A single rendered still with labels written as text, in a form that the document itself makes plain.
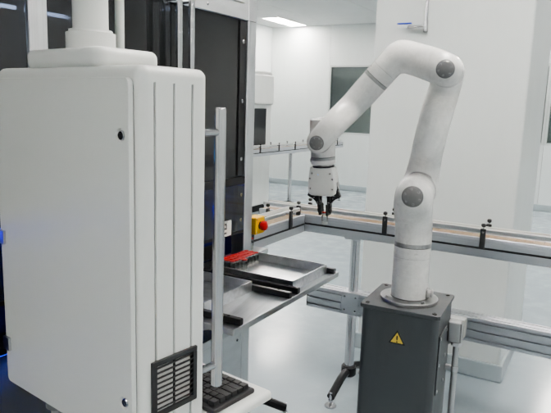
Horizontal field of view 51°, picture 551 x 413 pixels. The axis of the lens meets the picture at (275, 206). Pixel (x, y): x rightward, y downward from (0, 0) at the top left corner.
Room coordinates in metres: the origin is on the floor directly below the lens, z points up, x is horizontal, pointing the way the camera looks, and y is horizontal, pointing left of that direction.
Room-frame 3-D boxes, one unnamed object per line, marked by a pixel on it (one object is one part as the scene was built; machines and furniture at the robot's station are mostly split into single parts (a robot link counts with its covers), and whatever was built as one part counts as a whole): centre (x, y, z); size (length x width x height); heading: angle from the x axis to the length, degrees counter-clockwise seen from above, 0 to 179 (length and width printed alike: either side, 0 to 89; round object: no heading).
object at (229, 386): (1.37, 0.24, 0.82); 0.40 x 0.14 x 0.02; 52
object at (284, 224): (2.70, 0.07, 0.92); 0.69 x 0.16 x 0.16; 150
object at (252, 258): (2.11, 0.11, 0.90); 0.18 x 0.02 x 0.05; 149
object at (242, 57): (2.25, 0.14, 1.40); 0.04 x 0.01 x 0.80; 150
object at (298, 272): (2.05, 0.02, 0.90); 0.34 x 0.26 x 0.04; 60
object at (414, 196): (1.85, -0.45, 1.16); 0.19 x 0.12 x 0.24; 161
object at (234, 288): (1.81, 0.28, 0.90); 0.34 x 0.26 x 0.04; 60
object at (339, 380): (2.91, -0.42, 0.07); 0.50 x 0.08 x 0.14; 150
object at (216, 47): (2.09, 0.24, 1.51); 0.43 x 0.01 x 0.59; 150
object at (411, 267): (1.88, -0.46, 0.95); 0.19 x 0.19 x 0.18
